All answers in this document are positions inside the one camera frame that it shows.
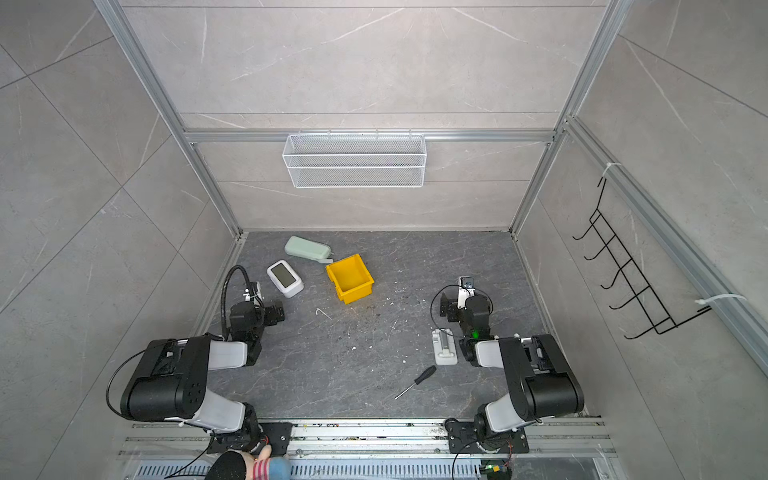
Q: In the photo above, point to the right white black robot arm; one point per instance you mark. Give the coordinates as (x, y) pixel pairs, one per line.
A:
(540, 382)

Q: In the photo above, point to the white digital clock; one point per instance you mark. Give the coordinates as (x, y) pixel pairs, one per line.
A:
(285, 279)

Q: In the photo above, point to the plush toy with striped sleeve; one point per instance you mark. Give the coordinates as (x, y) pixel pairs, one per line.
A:
(237, 465)

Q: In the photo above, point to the green connector board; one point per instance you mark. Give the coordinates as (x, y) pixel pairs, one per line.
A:
(495, 471)

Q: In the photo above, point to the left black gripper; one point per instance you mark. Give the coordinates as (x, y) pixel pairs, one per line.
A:
(271, 312)

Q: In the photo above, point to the black wire hook rack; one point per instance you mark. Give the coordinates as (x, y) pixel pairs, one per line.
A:
(628, 271)

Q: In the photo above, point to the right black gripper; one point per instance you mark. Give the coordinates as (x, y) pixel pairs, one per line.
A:
(450, 306)

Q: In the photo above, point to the white wire mesh basket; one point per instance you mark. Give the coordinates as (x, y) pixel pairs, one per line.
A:
(347, 161)

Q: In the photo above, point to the white plastic holder block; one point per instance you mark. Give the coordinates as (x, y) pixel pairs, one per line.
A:
(444, 348)

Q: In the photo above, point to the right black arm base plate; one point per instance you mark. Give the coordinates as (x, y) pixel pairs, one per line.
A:
(463, 439)

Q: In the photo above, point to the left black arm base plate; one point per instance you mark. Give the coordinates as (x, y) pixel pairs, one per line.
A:
(254, 439)

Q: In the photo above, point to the pale green pouch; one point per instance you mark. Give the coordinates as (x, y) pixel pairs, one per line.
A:
(310, 250)

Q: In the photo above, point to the aluminium rail at front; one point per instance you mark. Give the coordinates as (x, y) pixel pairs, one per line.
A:
(569, 437)

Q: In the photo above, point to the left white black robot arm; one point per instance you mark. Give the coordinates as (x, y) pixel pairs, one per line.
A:
(169, 383)

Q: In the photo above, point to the yellow plastic bin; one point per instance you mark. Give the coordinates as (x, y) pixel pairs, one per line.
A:
(351, 279)

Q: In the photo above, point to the black handled screwdriver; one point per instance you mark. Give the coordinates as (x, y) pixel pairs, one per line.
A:
(424, 375)

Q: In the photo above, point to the white zip tie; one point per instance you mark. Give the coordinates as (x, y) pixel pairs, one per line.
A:
(719, 297)

